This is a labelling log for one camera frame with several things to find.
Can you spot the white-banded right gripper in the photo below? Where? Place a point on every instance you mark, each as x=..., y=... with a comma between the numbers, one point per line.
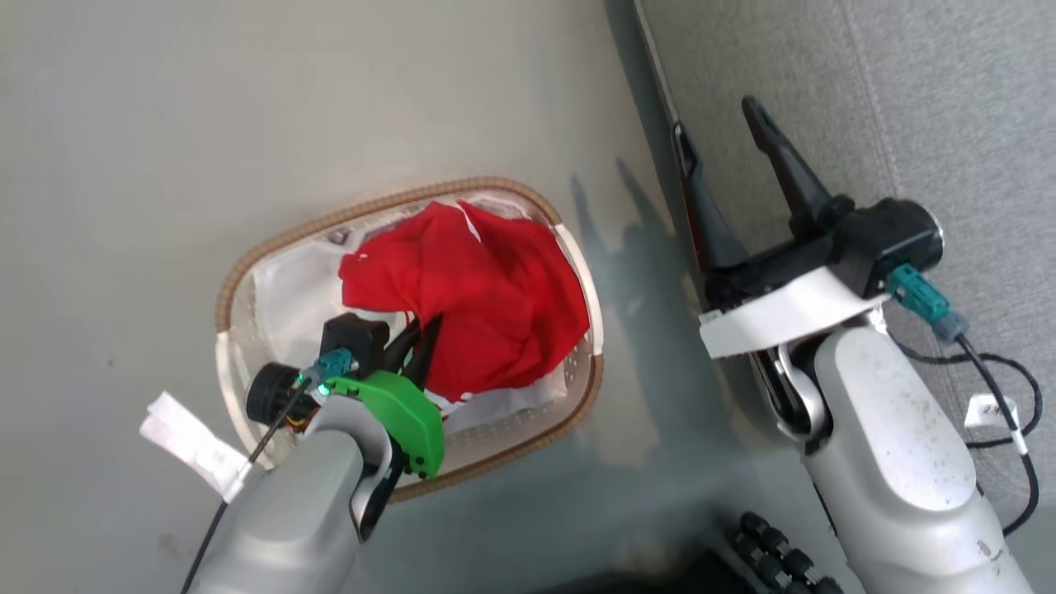
x=784, y=318

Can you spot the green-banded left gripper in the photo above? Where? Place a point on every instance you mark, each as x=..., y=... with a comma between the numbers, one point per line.
x=408, y=417

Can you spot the red and white garment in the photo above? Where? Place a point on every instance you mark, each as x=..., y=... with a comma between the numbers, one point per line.
x=495, y=297

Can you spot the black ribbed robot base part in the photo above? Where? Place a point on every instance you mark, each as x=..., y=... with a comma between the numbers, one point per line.
x=775, y=549

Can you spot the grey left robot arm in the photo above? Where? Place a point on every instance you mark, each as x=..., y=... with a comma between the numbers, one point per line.
x=280, y=528

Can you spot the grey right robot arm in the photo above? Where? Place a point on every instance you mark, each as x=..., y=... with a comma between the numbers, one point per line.
x=899, y=462

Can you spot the dark robot base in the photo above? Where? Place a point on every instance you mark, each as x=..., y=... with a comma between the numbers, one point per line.
x=660, y=577

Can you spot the white plastic basket liner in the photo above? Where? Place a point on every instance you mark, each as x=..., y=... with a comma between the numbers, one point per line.
x=289, y=297

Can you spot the white basket with brown rim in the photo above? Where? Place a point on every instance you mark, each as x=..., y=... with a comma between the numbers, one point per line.
x=247, y=256

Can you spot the grey fabric sofa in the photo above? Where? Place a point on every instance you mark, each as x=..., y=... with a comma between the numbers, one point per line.
x=949, y=82

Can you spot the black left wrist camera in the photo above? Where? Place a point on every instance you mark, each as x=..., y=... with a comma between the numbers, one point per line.
x=355, y=337

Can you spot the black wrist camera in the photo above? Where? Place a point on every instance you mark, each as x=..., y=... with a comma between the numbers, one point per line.
x=355, y=337
x=895, y=235

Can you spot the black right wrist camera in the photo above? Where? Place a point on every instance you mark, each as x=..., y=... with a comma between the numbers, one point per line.
x=895, y=235

